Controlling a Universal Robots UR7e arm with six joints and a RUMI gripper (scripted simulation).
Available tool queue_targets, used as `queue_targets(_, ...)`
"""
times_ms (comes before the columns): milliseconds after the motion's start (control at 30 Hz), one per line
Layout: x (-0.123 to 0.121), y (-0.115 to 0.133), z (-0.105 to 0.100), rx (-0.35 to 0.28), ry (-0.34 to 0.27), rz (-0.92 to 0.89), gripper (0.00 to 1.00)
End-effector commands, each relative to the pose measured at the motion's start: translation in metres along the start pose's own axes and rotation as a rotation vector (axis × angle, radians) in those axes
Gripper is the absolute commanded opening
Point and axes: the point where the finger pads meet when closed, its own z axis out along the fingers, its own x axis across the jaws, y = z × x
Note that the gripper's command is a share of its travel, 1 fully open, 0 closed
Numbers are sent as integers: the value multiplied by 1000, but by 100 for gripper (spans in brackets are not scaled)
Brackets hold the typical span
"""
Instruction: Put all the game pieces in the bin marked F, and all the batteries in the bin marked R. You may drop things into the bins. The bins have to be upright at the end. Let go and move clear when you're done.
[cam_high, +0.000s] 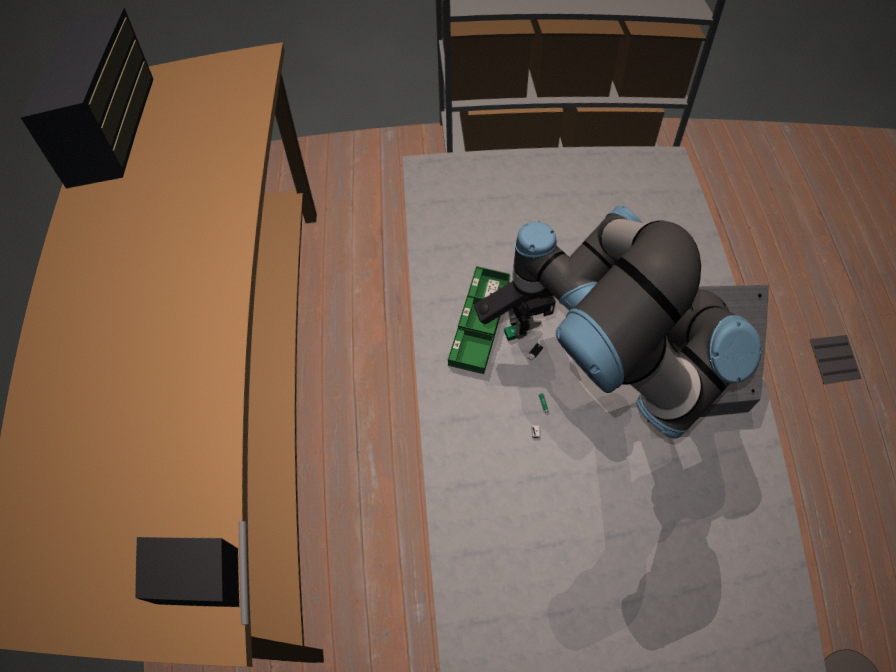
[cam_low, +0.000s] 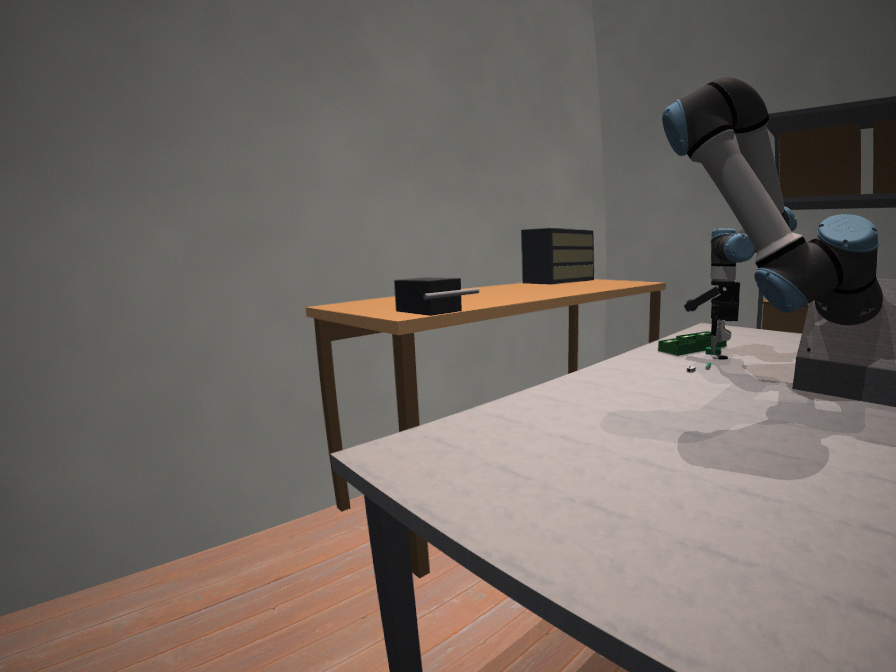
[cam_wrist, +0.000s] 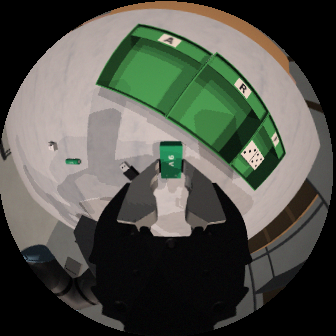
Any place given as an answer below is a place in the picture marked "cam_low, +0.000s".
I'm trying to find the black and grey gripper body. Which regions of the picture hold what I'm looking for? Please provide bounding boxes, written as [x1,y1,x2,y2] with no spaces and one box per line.
[711,280,740,321]

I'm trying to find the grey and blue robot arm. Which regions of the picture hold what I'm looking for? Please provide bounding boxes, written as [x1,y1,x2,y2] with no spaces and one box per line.
[662,77,883,325]

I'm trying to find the green rack of bins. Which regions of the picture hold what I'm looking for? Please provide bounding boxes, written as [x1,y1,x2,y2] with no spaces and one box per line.
[658,331,727,356]

